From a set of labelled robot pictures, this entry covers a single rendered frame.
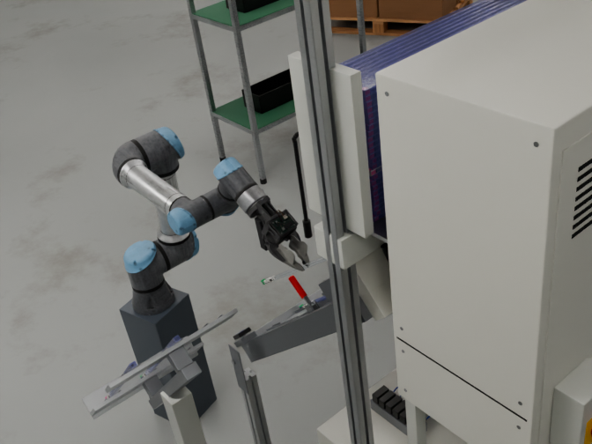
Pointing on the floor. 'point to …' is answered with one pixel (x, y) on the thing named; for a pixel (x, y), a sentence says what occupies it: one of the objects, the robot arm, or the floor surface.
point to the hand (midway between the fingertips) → (302, 265)
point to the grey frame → (329, 230)
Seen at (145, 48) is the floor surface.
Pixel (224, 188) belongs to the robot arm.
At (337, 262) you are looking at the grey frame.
